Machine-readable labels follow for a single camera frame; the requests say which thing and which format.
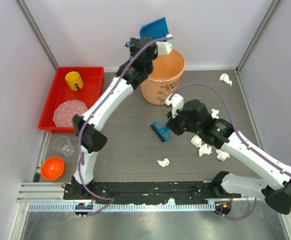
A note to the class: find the yellow mug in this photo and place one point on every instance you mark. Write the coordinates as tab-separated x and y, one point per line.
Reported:
74	81

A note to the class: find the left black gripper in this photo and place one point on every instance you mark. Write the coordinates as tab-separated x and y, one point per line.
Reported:
131	47

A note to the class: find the blue plastic dustpan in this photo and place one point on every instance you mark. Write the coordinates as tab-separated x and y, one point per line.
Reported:
157	29

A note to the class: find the pink dotted plate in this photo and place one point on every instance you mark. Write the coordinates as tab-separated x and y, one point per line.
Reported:
64	113

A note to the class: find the red plastic tray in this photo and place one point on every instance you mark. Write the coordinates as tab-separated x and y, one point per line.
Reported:
60	93

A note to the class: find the paper scrap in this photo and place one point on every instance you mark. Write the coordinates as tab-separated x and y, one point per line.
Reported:
163	163
215	113
205	149
196	141

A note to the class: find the orange plastic waste bin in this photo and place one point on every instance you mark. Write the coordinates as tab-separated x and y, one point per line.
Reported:
165	78

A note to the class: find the blue hand brush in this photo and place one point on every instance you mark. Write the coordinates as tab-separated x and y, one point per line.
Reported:
162	131

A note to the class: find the orange plastic bowl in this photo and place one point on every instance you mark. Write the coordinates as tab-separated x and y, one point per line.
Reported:
52	168

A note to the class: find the paper scrap far right corner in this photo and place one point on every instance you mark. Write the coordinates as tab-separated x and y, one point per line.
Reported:
226	79

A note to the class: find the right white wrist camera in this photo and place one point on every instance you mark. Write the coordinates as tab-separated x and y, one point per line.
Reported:
176	102

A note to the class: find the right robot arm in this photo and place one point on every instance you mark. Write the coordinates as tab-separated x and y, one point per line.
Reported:
274	182

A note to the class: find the paper scrap under right arm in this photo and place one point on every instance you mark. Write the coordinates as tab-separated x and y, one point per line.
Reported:
222	155

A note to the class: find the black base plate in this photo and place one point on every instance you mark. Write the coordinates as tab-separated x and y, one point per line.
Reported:
148	192

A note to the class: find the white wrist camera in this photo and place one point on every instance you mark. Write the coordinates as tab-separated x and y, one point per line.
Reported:
164	47
176	102

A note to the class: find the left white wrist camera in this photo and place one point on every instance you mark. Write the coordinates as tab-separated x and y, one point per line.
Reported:
164	47

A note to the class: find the clear plastic cup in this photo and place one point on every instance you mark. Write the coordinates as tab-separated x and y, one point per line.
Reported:
64	146

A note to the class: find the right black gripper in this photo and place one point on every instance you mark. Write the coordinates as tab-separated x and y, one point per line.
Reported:
172	122

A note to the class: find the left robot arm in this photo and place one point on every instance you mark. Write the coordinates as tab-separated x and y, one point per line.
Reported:
88	127

